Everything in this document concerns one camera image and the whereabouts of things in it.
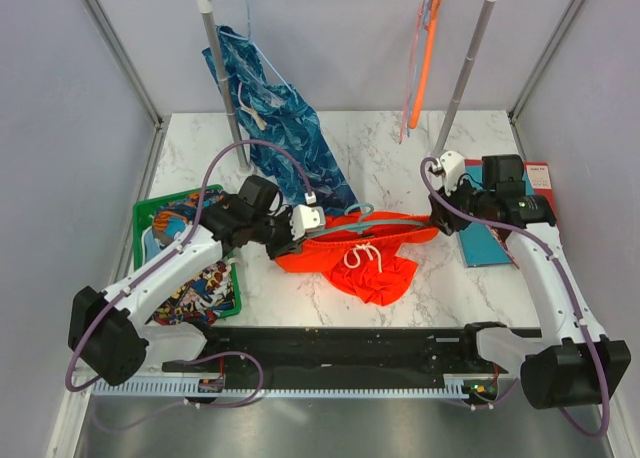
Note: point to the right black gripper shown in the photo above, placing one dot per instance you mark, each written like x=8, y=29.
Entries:
x=441, y=218

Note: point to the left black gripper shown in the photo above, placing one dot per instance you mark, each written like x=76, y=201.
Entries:
x=287, y=243

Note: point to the teal plastic hanger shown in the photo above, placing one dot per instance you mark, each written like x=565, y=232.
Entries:
x=362, y=224

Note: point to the orange shorts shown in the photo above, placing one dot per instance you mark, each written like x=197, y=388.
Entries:
x=366, y=266

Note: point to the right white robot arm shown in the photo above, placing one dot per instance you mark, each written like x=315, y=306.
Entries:
x=574, y=362

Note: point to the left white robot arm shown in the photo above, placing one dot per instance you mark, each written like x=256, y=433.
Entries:
x=110, y=329

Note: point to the blue patterned shorts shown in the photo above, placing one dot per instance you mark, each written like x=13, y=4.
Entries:
x=276, y=112

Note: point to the colourful comic print shorts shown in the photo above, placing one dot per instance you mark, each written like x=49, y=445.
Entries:
x=170, y=223

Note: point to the orange plastic hanger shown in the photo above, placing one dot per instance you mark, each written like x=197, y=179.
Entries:
x=425, y=68

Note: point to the teal folder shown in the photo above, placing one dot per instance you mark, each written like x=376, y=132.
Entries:
x=480, y=248

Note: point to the red book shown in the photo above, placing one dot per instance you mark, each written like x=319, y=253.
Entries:
x=537, y=177

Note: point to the green plastic basket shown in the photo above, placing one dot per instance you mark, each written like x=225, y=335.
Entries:
x=145, y=218

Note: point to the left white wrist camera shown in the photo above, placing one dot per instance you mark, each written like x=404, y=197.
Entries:
x=307, y=218

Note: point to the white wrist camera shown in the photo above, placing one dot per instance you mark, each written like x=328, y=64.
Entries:
x=450, y=168
x=307, y=218

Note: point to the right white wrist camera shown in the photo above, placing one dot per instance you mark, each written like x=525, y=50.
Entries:
x=450, y=168

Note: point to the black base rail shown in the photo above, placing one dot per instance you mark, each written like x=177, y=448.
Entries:
x=339, y=357

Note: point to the white cable duct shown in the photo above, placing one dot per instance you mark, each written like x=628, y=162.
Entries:
x=182, y=386

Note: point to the light blue wire hanger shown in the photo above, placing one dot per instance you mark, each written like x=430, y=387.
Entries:
x=268, y=38

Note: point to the pink wire hanger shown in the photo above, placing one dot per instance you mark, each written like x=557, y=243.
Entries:
x=412, y=78

